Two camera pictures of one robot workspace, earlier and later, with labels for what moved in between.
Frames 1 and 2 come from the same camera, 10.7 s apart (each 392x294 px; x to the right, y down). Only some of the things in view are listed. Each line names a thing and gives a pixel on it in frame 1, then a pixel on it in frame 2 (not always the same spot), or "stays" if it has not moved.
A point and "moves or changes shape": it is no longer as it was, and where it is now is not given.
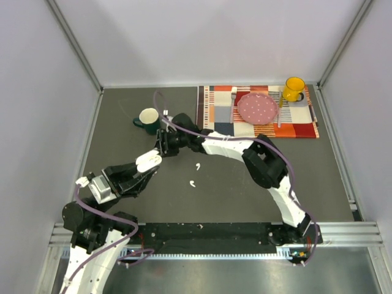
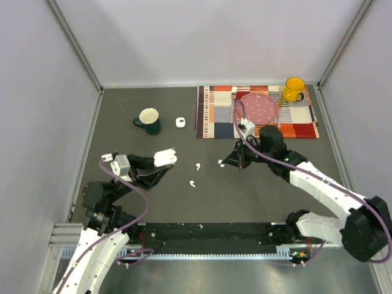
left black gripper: x=122 y=180 to x=144 y=173
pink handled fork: x=233 y=94 stays
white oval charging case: x=148 y=160 moves or changes shape
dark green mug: x=148 y=119 stays
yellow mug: x=293 y=89 stays
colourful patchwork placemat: x=217 y=111 stays
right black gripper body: x=173 y=142 to x=247 y=155
